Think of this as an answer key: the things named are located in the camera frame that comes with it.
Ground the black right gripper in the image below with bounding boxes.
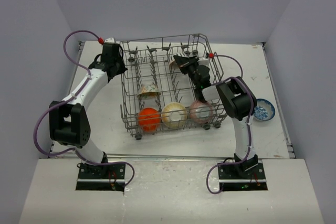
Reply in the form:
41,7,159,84
174,56,201,89

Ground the beige white bowl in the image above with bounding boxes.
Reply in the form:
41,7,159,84
168,56,180,72

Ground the grey wire dish rack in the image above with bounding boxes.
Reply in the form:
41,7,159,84
120,34,226,140

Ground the blue patterned bowl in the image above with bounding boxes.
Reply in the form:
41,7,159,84
254,98,276,122

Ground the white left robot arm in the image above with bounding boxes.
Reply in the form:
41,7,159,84
49,42,127,178

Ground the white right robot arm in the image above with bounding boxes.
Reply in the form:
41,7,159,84
173,55,258,178

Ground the floral white bowl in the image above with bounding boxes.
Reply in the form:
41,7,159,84
137,83,161,99

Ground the pink rimmed white bowl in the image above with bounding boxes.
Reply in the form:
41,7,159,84
189,101,213,124

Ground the yellow rimmed white bowl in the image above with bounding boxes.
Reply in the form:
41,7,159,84
161,102,188,129

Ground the orange bowl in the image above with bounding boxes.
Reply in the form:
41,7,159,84
138,108,161,132

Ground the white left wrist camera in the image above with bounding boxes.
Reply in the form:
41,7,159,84
104,37,116,43

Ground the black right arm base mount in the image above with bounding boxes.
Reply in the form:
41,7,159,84
218,161,268,191

